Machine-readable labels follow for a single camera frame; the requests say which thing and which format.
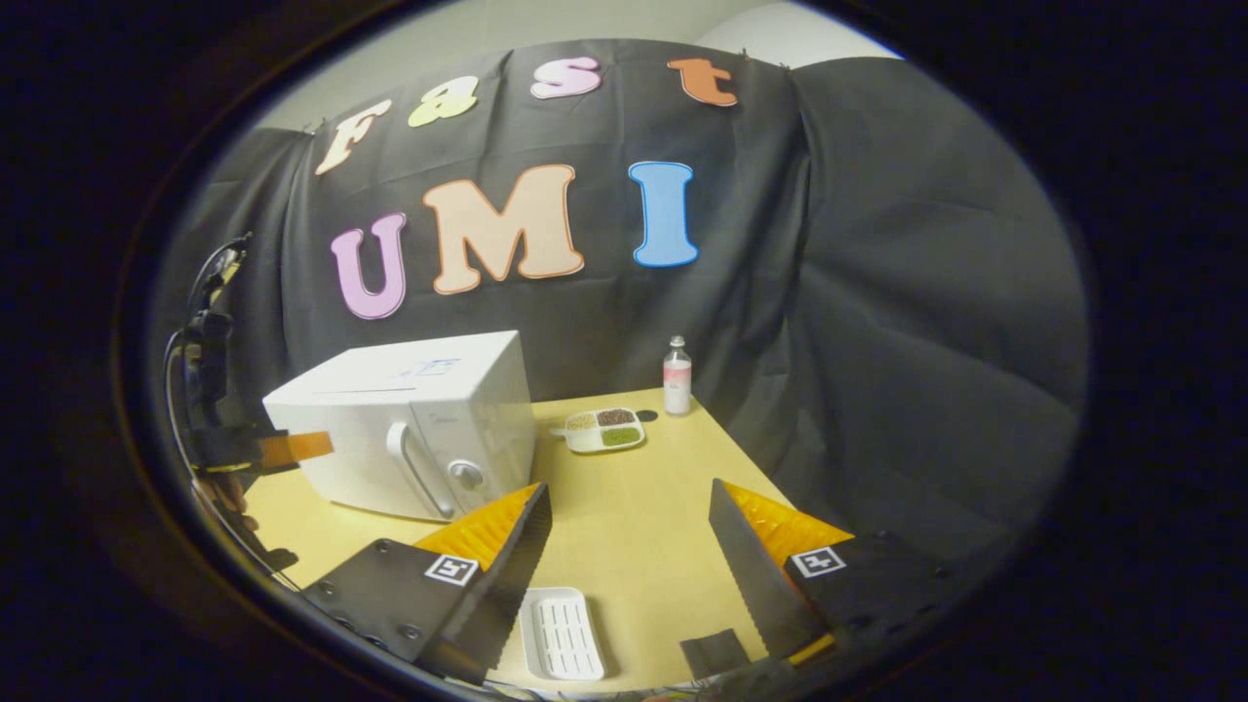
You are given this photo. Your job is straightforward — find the divided white dish with grains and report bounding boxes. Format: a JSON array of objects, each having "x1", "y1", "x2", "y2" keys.
[{"x1": 564, "y1": 407, "x2": 646, "y2": 454}]

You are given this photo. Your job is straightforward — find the small white plastic tray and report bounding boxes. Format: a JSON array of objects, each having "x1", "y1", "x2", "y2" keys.
[{"x1": 518, "y1": 586, "x2": 606, "y2": 682}]

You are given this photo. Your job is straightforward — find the black backdrop cloth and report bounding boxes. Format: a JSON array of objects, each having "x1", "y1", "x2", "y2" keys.
[{"x1": 146, "y1": 39, "x2": 1090, "y2": 566}]

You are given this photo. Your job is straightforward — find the white microwave oven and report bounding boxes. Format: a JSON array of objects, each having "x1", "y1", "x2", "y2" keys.
[{"x1": 262, "y1": 330, "x2": 537, "y2": 524}]

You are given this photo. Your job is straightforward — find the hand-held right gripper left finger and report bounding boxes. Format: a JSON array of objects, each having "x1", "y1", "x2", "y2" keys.
[{"x1": 297, "y1": 481, "x2": 554, "y2": 683}]

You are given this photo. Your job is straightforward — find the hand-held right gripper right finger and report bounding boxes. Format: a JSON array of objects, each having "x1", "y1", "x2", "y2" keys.
[{"x1": 709, "y1": 478, "x2": 976, "y2": 674}]

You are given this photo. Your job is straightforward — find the small black block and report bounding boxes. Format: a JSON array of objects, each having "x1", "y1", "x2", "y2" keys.
[{"x1": 680, "y1": 629, "x2": 752, "y2": 681}]

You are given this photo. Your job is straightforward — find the small clear pink-label bottle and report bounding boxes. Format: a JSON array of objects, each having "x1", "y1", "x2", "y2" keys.
[{"x1": 663, "y1": 335, "x2": 693, "y2": 416}]

